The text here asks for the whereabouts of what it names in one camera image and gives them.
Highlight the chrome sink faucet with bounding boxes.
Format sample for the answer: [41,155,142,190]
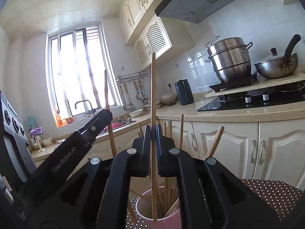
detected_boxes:
[75,99,96,116]

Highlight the red bowl in sink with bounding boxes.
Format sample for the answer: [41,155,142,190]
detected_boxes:
[111,123,124,129]

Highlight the pink cylindrical utensil holder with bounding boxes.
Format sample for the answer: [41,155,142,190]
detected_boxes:
[135,189,182,229]

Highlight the phone on stand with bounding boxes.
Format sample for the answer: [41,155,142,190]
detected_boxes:
[30,126,45,153]

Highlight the brown polka dot tablecloth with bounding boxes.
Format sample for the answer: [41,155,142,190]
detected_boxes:
[125,179,304,228]

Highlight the stack of white bowls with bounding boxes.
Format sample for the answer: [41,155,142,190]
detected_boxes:
[161,93,177,105]

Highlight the black electric kettle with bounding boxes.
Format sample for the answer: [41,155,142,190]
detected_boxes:
[175,79,194,106]

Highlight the black induction cooker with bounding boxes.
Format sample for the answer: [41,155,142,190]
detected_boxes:
[209,71,258,92]

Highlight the black gas cooktop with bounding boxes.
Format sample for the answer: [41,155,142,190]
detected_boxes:
[197,81,304,112]

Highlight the stainless steel steamer pot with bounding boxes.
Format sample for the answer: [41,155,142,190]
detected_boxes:
[205,36,253,82]

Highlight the stone board over cooktop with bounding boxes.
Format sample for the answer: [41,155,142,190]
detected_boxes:
[205,71,305,98]

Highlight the wall utensil rack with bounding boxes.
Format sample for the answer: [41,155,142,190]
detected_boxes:
[115,71,149,84]

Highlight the window with frame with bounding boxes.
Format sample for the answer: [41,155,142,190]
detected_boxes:
[46,24,123,127]

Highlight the steel wok with black handle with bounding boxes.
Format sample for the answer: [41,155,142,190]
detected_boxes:
[254,34,301,79]

